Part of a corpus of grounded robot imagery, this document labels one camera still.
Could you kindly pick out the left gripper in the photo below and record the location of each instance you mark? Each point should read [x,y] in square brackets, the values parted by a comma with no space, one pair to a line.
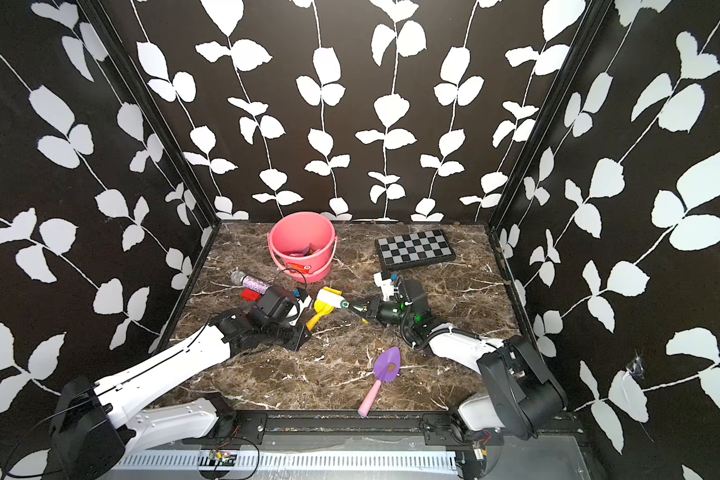
[299,340]

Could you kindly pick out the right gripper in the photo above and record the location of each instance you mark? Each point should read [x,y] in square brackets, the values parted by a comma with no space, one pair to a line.
[381,309]

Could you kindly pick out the yellow shovel blue tip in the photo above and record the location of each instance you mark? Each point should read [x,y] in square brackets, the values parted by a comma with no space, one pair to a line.
[321,310]

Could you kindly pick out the purple round trowel pink handle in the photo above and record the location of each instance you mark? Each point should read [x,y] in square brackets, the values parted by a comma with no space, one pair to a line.
[385,370]

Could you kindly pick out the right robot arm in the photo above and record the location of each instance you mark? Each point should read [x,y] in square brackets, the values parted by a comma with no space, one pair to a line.
[522,393]

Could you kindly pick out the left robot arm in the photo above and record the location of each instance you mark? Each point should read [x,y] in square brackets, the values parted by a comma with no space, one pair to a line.
[96,424]

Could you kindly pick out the pink plastic bucket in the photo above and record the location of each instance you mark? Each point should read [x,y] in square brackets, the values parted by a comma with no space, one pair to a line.
[296,231]

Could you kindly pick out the red small block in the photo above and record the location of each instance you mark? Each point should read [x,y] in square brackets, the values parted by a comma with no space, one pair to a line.
[250,295]

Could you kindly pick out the purple glitter microphone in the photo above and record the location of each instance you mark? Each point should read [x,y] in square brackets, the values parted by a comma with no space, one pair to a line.
[240,278]

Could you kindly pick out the black white checkerboard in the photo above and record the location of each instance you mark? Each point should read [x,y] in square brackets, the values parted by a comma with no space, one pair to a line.
[414,249]

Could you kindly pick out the small circuit board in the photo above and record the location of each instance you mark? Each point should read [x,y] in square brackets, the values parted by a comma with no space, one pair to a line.
[214,460]

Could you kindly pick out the black front rail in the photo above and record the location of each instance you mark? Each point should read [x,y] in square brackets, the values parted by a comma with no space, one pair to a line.
[436,428]

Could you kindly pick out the white slotted cable duct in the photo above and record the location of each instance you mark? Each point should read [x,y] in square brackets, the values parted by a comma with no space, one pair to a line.
[250,460]

